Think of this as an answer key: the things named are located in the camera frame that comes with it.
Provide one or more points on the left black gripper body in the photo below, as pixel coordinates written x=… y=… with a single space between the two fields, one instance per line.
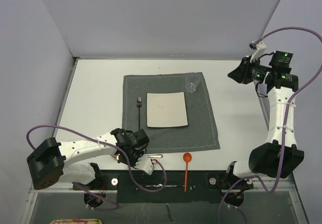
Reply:
x=133 y=156

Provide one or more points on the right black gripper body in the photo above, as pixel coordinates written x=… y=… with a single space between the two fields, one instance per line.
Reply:
x=256 y=72

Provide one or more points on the gold fork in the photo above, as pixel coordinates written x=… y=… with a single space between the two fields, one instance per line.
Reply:
x=115 y=156

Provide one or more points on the dark handled silver fork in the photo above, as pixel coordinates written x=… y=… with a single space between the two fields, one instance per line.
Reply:
x=139 y=105

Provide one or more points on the white square plate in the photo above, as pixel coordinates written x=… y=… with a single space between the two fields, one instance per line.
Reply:
x=166 y=110

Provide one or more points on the clear plastic cup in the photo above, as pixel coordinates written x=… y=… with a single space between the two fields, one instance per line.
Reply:
x=192 y=81

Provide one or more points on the dark grey cloth placemat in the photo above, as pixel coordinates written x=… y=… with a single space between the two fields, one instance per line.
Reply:
x=201 y=134

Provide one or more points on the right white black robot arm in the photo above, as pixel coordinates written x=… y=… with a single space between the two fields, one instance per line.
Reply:
x=279 y=155

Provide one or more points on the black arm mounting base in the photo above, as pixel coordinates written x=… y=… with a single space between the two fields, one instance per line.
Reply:
x=169 y=187

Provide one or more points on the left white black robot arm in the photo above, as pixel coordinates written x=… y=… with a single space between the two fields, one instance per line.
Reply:
x=52 y=160

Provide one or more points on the silver table knife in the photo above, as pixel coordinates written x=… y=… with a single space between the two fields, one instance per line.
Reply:
x=156 y=156

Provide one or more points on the orange plastic spoon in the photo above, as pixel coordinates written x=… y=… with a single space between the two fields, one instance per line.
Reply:
x=187 y=157

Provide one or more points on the floral tray edge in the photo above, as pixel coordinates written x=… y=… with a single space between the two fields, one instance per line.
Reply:
x=77 y=221

